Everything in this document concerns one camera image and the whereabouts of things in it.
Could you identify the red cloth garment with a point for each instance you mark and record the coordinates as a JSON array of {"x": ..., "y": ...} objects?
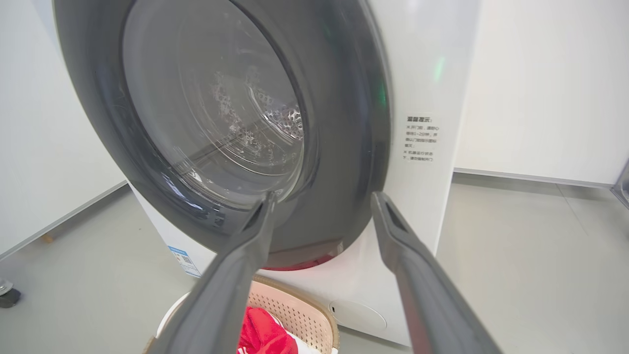
[{"x": 260, "y": 334}]

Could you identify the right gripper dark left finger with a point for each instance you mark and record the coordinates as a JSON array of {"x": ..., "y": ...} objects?
[{"x": 221, "y": 295}]

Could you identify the white front-load washing machine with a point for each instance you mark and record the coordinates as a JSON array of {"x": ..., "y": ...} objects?
[{"x": 427, "y": 73}]

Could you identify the dark round glass washer door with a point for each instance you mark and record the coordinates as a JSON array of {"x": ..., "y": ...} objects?
[{"x": 344, "y": 147}]

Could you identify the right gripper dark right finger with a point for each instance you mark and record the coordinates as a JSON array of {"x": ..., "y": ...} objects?
[{"x": 427, "y": 295}]

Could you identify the cream perforated laundry basket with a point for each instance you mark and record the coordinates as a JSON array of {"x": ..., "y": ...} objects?
[{"x": 304, "y": 309}]

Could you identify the white partition panel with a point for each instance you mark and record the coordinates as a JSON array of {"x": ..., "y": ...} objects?
[
  {"x": 39, "y": 123},
  {"x": 540, "y": 98}
]

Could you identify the silver metal partition leg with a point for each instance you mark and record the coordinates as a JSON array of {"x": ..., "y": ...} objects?
[{"x": 623, "y": 189}]

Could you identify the blue energy label sticker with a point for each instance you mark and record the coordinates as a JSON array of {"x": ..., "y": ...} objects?
[{"x": 184, "y": 260}]

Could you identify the black text notice label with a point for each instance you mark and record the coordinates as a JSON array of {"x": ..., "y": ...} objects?
[{"x": 421, "y": 140}]

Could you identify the black caster wheel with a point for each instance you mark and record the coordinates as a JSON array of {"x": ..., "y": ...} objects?
[{"x": 9, "y": 295}]

